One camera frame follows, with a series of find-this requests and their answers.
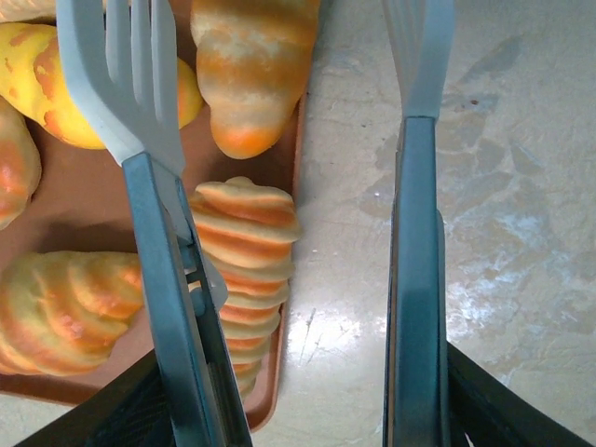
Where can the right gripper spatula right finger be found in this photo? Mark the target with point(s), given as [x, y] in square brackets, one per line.
[416, 279]

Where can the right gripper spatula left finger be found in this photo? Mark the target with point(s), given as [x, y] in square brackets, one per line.
[153, 279]

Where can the striped croissant fake bread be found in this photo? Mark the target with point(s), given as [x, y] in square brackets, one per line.
[60, 312]

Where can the ribbed spiral fake bread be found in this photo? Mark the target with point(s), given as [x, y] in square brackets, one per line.
[251, 242]

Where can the orange tan fake bread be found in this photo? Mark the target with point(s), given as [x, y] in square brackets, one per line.
[14, 177]

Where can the pale banded fake bread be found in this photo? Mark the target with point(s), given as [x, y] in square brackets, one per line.
[251, 79]

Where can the yellow fake bread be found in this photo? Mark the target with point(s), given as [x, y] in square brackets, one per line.
[32, 79]

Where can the pale beige fake bread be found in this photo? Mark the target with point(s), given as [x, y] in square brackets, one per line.
[23, 8]

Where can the brown serving tray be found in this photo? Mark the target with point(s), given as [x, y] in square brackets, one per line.
[84, 195]

